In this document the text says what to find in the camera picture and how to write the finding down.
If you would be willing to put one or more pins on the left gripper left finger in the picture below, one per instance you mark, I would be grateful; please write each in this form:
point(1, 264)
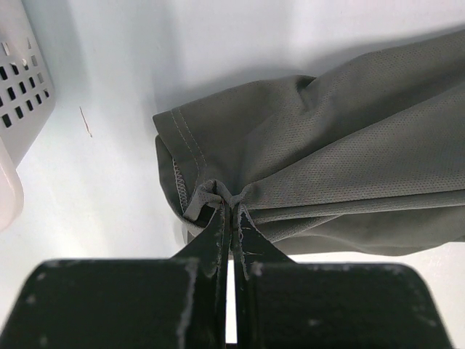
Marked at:
point(178, 302)

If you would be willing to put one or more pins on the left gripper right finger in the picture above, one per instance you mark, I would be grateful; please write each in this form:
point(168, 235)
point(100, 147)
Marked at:
point(284, 304)

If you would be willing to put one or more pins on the grey t shirt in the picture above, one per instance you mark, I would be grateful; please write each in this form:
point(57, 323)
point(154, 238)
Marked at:
point(368, 157)

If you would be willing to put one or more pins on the white plastic basket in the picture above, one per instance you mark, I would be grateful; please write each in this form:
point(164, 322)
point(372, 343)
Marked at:
point(27, 101)

